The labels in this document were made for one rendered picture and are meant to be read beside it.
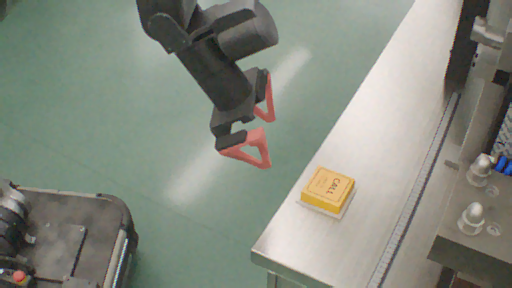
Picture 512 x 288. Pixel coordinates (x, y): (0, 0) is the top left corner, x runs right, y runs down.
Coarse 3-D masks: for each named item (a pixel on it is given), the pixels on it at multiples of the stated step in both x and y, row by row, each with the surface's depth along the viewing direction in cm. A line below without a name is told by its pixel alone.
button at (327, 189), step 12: (324, 168) 90; (312, 180) 88; (324, 180) 88; (336, 180) 88; (348, 180) 88; (312, 192) 86; (324, 192) 86; (336, 192) 86; (348, 192) 86; (324, 204) 85; (336, 204) 84
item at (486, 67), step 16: (496, 32) 74; (480, 48) 79; (496, 48) 75; (480, 64) 77; (496, 64) 76; (496, 80) 77; (480, 96) 81; (496, 96) 80; (480, 112) 83; (496, 112) 82; (480, 128) 85; (464, 144) 89; (480, 144) 87; (448, 160) 93
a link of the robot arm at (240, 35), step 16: (240, 0) 62; (256, 0) 62; (160, 16) 59; (192, 16) 65; (208, 16) 63; (224, 16) 61; (240, 16) 61; (256, 16) 60; (160, 32) 60; (176, 32) 60; (192, 32) 62; (224, 32) 62; (240, 32) 61; (256, 32) 61; (272, 32) 63; (176, 48) 62; (224, 48) 63; (240, 48) 63; (256, 48) 63
